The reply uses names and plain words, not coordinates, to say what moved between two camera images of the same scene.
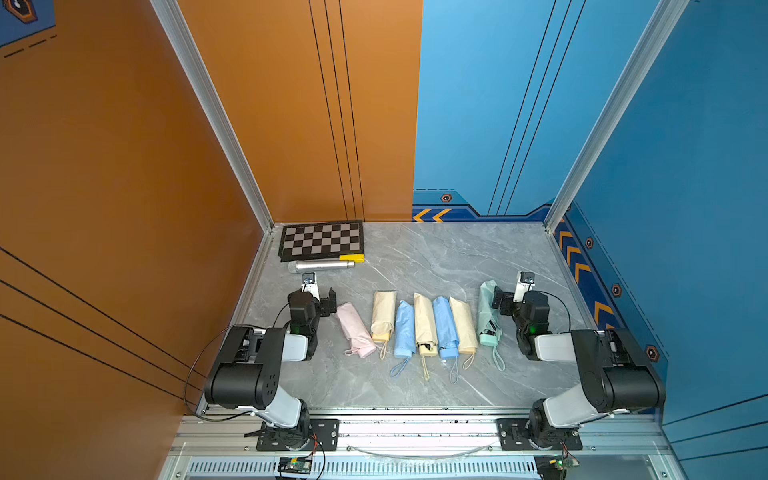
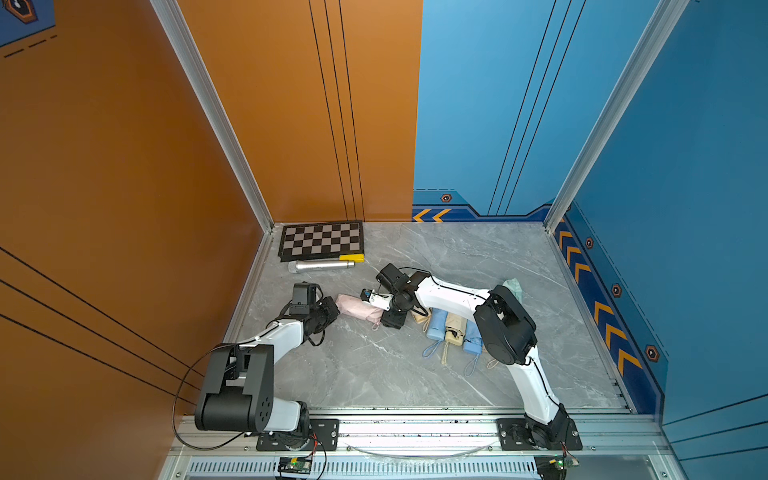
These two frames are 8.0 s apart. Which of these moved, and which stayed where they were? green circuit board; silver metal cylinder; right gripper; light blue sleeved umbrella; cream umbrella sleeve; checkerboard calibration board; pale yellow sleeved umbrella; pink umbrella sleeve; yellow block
Moved: right gripper; light blue sleeved umbrella; pink umbrella sleeve; cream umbrella sleeve; pale yellow sleeved umbrella
Stayed: yellow block; checkerboard calibration board; green circuit board; silver metal cylinder
